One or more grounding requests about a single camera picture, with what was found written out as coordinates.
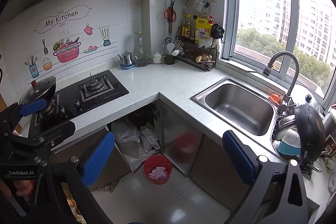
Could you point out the large white woven sack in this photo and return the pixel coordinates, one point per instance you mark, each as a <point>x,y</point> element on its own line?
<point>128,139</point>

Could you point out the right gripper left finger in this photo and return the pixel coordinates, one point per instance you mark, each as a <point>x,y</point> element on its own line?
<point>79,172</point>

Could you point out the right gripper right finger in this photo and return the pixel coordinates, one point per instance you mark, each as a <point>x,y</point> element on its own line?
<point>289,203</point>

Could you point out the stainless steel sink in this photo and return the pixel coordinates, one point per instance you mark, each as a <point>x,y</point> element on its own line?
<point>245,109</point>

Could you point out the stainless steel teapot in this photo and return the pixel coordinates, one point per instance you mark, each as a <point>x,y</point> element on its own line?
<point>127,58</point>

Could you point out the person's left hand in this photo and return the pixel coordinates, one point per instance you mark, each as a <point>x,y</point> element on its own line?
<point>23,188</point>

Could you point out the black gas stove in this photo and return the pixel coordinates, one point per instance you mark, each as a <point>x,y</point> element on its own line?
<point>76,99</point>

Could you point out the glass bottle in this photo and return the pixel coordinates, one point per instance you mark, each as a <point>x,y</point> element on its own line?
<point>138,45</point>

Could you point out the blue saucer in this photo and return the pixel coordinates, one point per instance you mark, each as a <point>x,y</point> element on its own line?
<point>127,67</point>

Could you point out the black wok with lid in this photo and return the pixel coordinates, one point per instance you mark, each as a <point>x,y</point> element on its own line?
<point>43,89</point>

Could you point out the black wire rack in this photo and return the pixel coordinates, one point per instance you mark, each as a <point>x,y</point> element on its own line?
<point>202,58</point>

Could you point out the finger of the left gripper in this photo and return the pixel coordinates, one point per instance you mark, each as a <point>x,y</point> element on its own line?
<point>11,116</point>
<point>38,146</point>

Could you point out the orange sponge cloth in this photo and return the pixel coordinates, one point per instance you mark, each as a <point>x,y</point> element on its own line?
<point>276,99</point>

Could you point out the black frying pan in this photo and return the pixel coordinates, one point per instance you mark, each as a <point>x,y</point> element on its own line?
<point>311,131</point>

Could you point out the dark green utensil cup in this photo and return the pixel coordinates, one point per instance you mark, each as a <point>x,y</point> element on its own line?
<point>168,59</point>

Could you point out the white ceramic sugar pot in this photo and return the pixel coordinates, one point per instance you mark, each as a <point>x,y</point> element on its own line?
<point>157,58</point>

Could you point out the yellow detergent bottle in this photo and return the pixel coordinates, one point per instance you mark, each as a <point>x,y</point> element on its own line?
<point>202,32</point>

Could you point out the curved steel faucet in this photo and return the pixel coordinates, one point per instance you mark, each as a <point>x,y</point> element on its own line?
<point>288,58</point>

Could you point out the blue white bowl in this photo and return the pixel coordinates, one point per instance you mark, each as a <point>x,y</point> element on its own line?
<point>288,142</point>

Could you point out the red handled scissors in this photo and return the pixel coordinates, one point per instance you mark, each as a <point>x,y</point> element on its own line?
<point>170,15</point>

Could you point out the red plastic trash bucket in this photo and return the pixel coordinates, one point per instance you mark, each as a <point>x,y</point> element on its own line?
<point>158,169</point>

